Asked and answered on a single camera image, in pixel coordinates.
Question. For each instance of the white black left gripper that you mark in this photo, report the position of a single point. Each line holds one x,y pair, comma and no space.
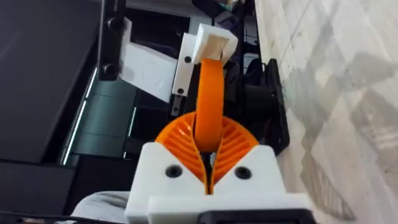
146,71

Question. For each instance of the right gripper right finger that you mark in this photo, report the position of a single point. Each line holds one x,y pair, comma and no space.
248,183

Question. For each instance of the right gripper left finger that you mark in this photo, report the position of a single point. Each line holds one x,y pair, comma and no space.
161,183

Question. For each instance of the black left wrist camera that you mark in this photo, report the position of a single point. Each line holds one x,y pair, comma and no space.
110,46

